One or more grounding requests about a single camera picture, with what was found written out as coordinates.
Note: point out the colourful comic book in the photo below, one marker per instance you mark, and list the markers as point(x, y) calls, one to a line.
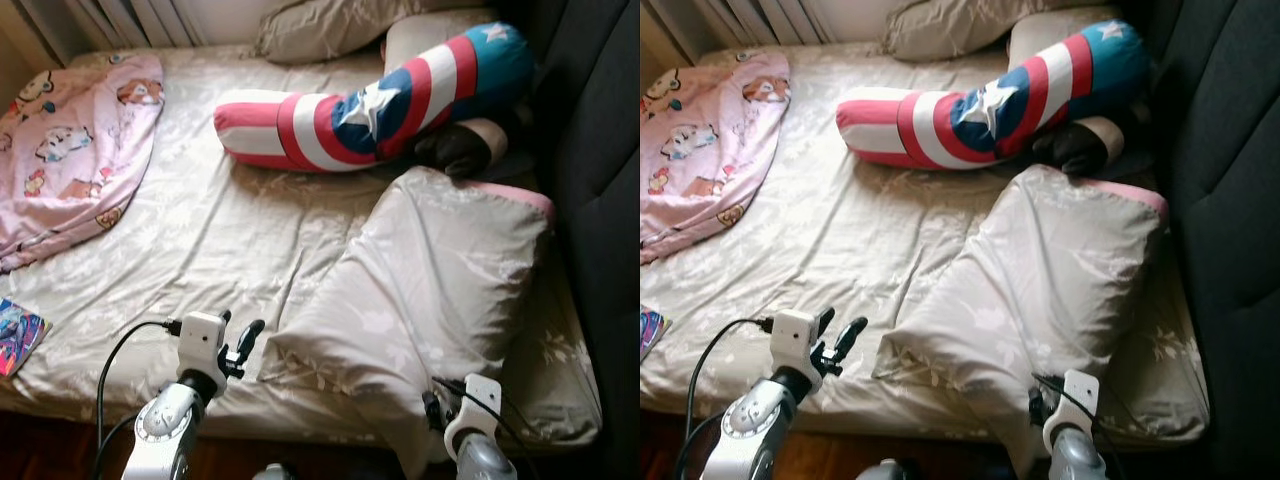
point(652, 333)
point(18, 335)

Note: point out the pink pillow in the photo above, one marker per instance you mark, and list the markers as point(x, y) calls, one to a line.
point(520, 197)
point(1135, 193)

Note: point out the large beige floral pillow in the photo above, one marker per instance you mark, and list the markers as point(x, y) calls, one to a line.
point(420, 270)
point(1040, 270)

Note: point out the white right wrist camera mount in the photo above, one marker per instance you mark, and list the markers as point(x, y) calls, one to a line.
point(480, 395)
point(1078, 392)

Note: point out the grey robot body part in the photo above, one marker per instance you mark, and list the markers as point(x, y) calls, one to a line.
point(272, 472)
point(897, 471)

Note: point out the grey pleated curtain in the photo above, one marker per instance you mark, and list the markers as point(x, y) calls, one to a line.
point(120, 20)
point(750, 18)

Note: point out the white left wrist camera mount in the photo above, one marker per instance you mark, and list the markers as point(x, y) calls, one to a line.
point(200, 340)
point(793, 340)

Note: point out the pink cartoon print blanket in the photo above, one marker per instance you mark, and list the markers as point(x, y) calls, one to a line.
point(710, 150)
point(80, 150)

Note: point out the plain beige pillow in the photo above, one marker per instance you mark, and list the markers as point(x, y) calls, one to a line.
point(420, 40)
point(1040, 38)

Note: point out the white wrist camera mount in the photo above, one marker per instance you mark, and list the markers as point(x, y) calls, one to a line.
point(793, 340)
point(200, 340)
point(1078, 392)
point(480, 395)

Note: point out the small beige floral pillow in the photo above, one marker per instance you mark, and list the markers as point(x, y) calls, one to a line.
point(330, 30)
point(950, 28)

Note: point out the dark grey fabric sofa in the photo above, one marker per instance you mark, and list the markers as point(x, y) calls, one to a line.
point(600, 200)
point(1230, 200)

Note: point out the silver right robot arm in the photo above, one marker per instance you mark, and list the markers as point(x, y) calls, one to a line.
point(1075, 460)
point(485, 460)

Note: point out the black and tan plush toy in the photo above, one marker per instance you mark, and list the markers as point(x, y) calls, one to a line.
point(455, 150)
point(1075, 148)

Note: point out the red white blue star bolster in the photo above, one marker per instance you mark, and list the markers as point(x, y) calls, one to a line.
point(300, 130)
point(920, 125)

